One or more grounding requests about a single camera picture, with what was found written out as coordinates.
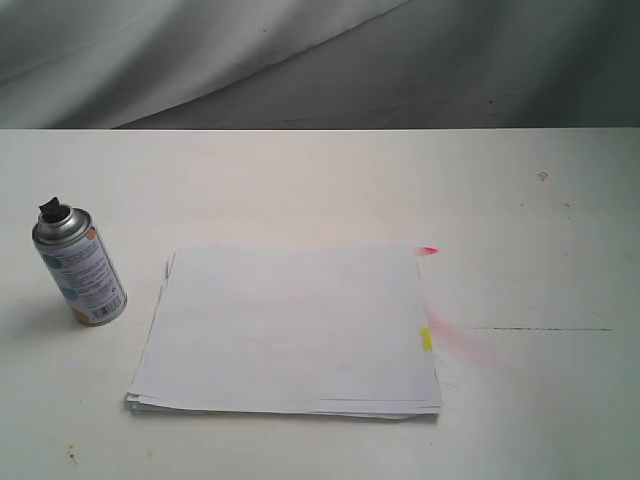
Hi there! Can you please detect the white spray paint can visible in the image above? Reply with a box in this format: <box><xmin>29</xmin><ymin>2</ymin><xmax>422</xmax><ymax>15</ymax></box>
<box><xmin>32</xmin><ymin>197</ymin><xmax>128</xmax><ymax>326</ymax></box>

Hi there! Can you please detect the white paper stack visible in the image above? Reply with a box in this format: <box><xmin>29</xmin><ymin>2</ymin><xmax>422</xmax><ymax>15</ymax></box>
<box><xmin>127</xmin><ymin>245</ymin><xmax>443</xmax><ymax>418</ymax></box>

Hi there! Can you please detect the grey backdrop cloth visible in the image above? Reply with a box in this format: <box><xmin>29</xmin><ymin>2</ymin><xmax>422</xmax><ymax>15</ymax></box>
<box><xmin>1</xmin><ymin>1</ymin><xmax>639</xmax><ymax>129</ymax></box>

